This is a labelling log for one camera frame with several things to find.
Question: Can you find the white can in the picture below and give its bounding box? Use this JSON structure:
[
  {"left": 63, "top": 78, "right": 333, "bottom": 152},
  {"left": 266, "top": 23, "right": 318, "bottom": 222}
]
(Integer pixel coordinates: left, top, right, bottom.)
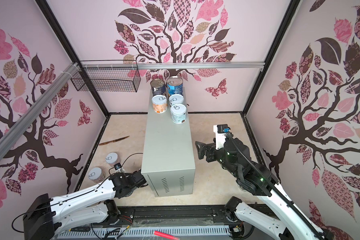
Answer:
[{"left": 171, "top": 104, "right": 187, "bottom": 124}]

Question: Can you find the patterned can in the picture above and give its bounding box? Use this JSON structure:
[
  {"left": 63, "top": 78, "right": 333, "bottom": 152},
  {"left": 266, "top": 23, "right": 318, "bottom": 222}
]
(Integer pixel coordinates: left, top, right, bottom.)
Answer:
[{"left": 169, "top": 94, "right": 184, "bottom": 107}]

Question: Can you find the orange label can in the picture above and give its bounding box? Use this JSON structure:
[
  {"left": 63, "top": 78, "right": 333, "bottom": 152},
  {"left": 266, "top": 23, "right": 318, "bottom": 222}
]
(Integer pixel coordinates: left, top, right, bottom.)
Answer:
[{"left": 152, "top": 95, "right": 168, "bottom": 114}]

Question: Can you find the blue label tin can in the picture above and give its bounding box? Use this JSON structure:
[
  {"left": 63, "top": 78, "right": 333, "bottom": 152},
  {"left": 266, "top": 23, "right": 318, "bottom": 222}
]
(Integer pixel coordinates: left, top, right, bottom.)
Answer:
[{"left": 166, "top": 76, "right": 183, "bottom": 96}]

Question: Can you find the dark label tin can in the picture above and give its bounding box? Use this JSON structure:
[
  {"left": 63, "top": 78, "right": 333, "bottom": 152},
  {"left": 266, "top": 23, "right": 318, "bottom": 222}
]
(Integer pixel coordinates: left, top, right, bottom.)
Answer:
[{"left": 150, "top": 79, "right": 166, "bottom": 96}]

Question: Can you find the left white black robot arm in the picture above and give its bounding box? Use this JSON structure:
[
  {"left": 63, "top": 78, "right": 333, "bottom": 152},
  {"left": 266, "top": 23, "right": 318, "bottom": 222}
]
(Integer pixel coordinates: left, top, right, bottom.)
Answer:
[{"left": 23, "top": 171, "right": 147, "bottom": 240}]

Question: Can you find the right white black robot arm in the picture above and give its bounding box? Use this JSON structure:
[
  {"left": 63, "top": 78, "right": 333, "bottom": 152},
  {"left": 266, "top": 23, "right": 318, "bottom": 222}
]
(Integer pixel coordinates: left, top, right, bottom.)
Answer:
[{"left": 195, "top": 139, "right": 335, "bottom": 240}]

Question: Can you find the grey metal cabinet counter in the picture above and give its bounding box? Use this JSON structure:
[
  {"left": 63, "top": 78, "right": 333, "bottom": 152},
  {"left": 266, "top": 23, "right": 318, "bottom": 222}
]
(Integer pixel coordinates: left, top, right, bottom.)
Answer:
[{"left": 141, "top": 100, "right": 196, "bottom": 197}]

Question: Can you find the pink label tin can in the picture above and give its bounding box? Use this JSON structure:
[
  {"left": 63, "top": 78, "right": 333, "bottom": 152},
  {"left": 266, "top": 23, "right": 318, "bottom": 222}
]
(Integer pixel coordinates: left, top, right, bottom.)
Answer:
[{"left": 105, "top": 152, "right": 119, "bottom": 166}]

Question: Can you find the pink cartoon label can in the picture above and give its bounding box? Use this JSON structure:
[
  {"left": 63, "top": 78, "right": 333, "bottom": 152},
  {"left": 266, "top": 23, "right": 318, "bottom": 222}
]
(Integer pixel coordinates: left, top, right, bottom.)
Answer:
[{"left": 88, "top": 167, "right": 106, "bottom": 184}]

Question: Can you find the copper table knife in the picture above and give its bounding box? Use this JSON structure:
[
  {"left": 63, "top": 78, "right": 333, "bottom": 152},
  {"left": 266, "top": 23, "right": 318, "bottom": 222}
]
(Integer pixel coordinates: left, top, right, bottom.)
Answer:
[{"left": 99, "top": 136, "right": 130, "bottom": 146}]

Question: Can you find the pink marker pen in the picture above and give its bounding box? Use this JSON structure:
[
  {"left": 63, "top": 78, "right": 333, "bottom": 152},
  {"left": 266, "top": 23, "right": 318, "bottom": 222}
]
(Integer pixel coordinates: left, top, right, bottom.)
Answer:
[{"left": 154, "top": 231, "right": 180, "bottom": 240}]

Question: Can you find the horizontal aluminium bar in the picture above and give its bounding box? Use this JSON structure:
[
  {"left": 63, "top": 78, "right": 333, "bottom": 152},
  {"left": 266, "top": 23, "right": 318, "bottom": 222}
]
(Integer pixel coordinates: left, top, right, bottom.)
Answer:
[{"left": 82, "top": 62, "right": 265, "bottom": 70}]

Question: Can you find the diagonal aluminium bar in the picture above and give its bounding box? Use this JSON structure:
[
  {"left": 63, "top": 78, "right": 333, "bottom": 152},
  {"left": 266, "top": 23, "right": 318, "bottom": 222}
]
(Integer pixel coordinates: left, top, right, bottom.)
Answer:
[{"left": 0, "top": 63, "right": 80, "bottom": 161}]

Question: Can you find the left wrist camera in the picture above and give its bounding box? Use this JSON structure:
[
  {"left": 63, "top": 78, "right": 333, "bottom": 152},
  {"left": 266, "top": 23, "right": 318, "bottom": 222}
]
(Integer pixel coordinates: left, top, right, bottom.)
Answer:
[{"left": 114, "top": 163, "right": 125, "bottom": 173}]

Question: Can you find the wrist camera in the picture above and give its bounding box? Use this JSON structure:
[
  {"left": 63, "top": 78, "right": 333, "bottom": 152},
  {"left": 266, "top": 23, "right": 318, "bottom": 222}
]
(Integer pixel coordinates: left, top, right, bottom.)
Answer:
[
  {"left": 213, "top": 124, "right": 231, "bottom": 150},
  {"left": 114, "top": 163, "right": 125, "bottom": 173}
]

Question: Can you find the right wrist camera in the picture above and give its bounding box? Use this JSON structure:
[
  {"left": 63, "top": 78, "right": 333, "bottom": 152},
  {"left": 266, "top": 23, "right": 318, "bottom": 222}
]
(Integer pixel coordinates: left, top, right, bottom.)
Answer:
[{"left": 213, "top": 124, "right": 231, "bottom": 150}]

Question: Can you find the white slotted cable duct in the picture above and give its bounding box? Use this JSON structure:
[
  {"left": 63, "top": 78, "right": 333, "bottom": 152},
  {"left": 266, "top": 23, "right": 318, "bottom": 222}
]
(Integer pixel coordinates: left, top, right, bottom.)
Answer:
[{"left": 57, "top": 225, "right": 231, "bottom": 240}]

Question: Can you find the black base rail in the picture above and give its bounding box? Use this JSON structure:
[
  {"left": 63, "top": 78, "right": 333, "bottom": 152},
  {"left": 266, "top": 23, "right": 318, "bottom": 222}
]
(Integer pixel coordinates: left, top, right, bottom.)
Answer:
[{"left": 44, "top": 203, "right": 292, "bottom": 240}]

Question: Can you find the black wire basket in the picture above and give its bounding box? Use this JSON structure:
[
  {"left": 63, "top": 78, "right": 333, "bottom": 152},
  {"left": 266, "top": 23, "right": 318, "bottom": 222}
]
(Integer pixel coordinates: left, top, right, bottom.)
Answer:
[{"left": 71, "top": 60, "right": 141, "bottom": 93}]

